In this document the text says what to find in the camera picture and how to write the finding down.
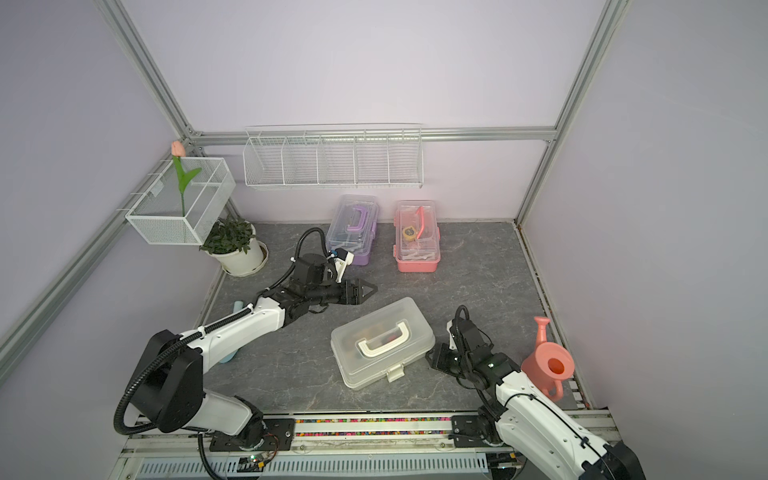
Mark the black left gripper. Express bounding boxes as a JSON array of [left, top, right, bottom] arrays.
[[308, 278, 377, 306]]

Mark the white toolbox clear lid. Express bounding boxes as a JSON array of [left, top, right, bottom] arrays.
[[331, 297, 435, 390]]

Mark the purple toolbox clear lid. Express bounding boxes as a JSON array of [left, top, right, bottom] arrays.
[[326, 195, 379, 266]]

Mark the pink toolbox clear lid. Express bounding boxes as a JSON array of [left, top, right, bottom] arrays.
[[393, 200, 441, 273]]

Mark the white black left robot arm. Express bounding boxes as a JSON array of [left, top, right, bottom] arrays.
[[113, 227, 377, 450]]

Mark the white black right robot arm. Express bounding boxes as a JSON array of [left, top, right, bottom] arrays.
[[426, 305, 645, 479]]

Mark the yellow tape measure in pink box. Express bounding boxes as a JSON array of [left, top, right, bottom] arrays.
[[402, 226, 419, 242]]

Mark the pink watering can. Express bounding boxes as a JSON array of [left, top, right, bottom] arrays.
[[521, 316, 575, 402]]

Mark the teal garden trowel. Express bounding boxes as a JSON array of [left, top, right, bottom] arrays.
[[219, 300, 244, 364]]

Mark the potted green plant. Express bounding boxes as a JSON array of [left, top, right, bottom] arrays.
[[199, 216, 268, 277]]

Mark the small white mesh basket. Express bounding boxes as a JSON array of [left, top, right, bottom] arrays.
[[125, 157, 235, 246]]

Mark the pink artificial tulip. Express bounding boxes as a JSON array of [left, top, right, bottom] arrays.
[[171, 141, 201, 216]]

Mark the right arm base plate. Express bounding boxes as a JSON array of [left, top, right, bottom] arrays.
[[448, 413, 505, 448]]

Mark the long white wire basket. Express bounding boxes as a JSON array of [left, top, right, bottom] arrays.
[[242, 123, 424, 189]]

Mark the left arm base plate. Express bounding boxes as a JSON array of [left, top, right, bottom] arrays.
[[209, 417, 296, 452]]

